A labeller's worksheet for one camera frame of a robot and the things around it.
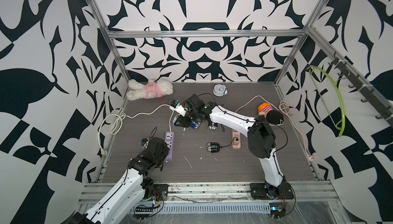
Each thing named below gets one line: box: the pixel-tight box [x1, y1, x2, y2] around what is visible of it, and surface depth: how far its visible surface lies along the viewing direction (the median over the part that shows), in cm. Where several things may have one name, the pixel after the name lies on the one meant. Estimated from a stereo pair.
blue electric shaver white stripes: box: [189, 120, 201, 129], surface depth 96 cm
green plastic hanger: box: [306, 65, 346, 138], surface depth 75 cm
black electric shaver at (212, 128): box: [207, 122, 218, 132], surface depth 96 cm
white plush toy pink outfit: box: [126, 78, 174, 101], surface depth 107 cm
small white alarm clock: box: [212, 83, 229, 97], surface depth 114 cm
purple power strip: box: [164, 130, 175, 161], surface depth 89 cm
